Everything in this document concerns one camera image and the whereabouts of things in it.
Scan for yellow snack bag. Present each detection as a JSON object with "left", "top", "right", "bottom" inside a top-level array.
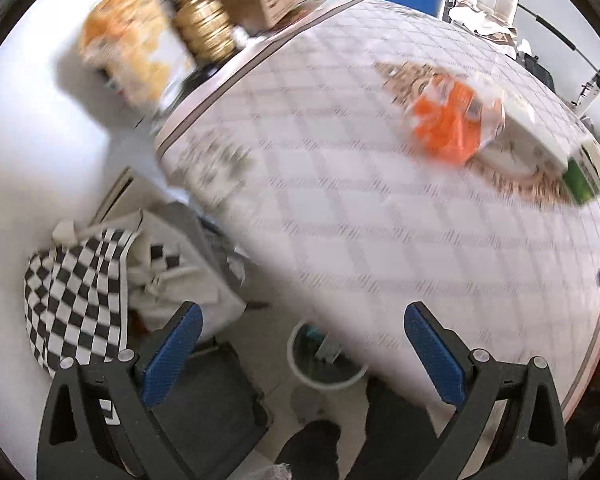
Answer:
[{"left": 77, "top": 0, "right": 196, "bottom": 111}]

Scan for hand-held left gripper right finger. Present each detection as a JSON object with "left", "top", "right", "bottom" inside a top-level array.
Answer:
[{"left": 403, "top": 301, "right": 570, "bottom": 480}]

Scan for person's dark trousered legs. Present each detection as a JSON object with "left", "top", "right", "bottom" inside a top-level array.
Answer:
[{"left": 275, "top": 375, "right": 456, "bottom": 480}]

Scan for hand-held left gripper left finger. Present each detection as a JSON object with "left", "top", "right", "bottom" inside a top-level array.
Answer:
[{"left": 37, "top": 301, "right": 204, "bottom": 480}]

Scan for white flat board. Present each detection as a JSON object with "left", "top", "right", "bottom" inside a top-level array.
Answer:
[{"left": 92, "top": 167, "right": 146, "bottom": 226}]

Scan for white round waste bin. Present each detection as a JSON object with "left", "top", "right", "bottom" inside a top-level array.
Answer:
[{"left": 286, "top": 320, "right": 370, "bottom": 393}]

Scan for orange plastic bag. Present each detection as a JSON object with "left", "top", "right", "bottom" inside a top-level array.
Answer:
[{"left": 402, "top": 72, "right": 507, "bottom": 166}]

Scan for checkered canvas tote bag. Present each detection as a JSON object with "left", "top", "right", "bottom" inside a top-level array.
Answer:
[{"left": 24, "top": 207, "right": 248, "bottom": 378}]

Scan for floral patterned tablecloth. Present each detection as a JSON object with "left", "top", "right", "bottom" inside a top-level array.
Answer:
[{"left": 155, "top": 0, "right": 600, "bottom": 421}]

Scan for beige paper sheets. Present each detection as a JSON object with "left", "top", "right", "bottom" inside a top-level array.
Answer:
[{"left": 450, "top": 4, "right": 518, "bottom": 43}]

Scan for green white carton box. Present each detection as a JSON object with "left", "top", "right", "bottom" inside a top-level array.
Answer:
[{"left": 562, "top": 140, "right": 600, "bottom": 207}]

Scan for gold grenade-shaped bottle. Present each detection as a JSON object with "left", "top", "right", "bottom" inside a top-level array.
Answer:
[{"left": 170, "top": 0, "right": 238, "bottom": 63}]

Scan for long white box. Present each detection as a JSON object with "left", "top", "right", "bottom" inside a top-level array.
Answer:
[{"left": 480, "top": 105, "right": 586, "bottom": 178}]

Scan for black square seat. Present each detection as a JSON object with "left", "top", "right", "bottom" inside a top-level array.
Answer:
[{"left": 150, "top": 342, "right": 273, "bottom": 480}]

